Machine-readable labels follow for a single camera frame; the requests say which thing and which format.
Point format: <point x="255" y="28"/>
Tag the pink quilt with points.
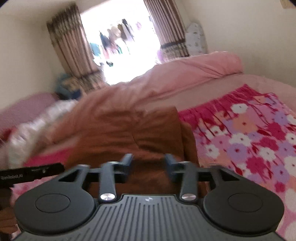
<point x="161" y="78"/>

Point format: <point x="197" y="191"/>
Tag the blue and beige clothes pile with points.
<point x="67" y="87"/>

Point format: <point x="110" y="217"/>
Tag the brown padded jacket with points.
<point x="148" y="135"/>

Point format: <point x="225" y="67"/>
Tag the pink polka dot blanket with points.
<point x="245" y="143"/>

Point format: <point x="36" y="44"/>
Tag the striped curtain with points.
<point x="69" y="41"/>
<point x="169" y="28"/>

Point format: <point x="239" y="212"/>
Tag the right striped curtain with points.
<point x="169" y="28"/>

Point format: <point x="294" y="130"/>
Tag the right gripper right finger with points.
<point x="185" y="175"/>

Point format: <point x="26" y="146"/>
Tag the white floral duvet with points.
<point x="23" y="140"/>

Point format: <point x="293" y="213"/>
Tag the hanging laundry outside window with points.
<point x="115" y="42"/>

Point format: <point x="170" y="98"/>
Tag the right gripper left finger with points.
<point x="111" y="173"/>

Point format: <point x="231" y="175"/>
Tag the left striped curtain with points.
<point x="69" y="41"/>

